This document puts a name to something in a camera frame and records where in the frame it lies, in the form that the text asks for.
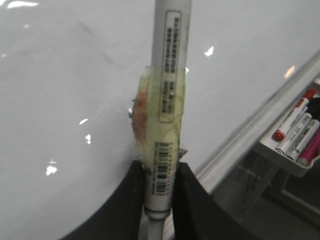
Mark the white black-ink whiteboard marker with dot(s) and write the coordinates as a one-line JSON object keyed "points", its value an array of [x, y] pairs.
{"points": [[158, 110]]}

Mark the white whiteboard with aluminium frame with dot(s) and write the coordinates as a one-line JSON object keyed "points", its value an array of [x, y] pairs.
{"points": [[69, 70]]}

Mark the pink whiteboard marker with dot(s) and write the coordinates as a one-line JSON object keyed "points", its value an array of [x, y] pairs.
{"points": [[310, 152]]}

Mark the red capped whiteboard marker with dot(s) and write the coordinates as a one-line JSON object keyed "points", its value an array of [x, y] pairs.
{"points": [[293, 115]]}

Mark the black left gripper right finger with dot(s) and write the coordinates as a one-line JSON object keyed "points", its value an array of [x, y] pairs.
{"points": [[196, 216]]}

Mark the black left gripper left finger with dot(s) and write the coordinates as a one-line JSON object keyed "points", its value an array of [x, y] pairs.
{"points": [[119, 217]]}

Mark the white grey whiteboard marker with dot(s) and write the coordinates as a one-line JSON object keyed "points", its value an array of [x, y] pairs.
{"points": [[302, 141]]}

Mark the white plastic marker tray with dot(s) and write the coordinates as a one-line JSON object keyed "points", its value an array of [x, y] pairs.
{"points": [[293, 142]]}

